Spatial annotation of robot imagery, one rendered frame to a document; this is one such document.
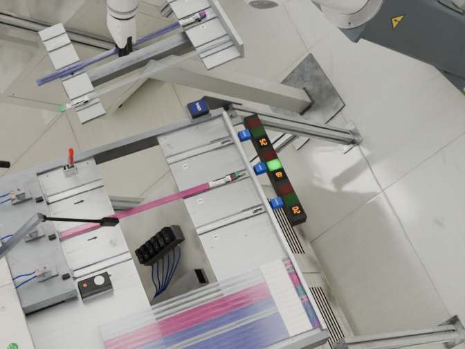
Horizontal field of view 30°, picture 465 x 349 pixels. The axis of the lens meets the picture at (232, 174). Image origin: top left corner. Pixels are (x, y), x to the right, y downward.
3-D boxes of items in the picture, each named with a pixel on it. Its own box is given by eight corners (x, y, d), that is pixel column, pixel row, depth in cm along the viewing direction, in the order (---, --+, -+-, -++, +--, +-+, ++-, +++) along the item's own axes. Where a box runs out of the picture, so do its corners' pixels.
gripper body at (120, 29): (102, -4, 227) (102, 25, 236) (116, 23, 222) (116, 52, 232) (128, -11, 229) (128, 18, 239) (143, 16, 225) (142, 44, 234)
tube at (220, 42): (61, 113, 232) (60, 111, 231) (59, 109, 232) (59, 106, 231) (232, 41, 240) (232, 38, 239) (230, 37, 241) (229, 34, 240)
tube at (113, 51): (204, 12, 245) (204, 10, 244) (206, 16, 244) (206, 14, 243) (37, 82, 236) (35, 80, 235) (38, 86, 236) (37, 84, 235)
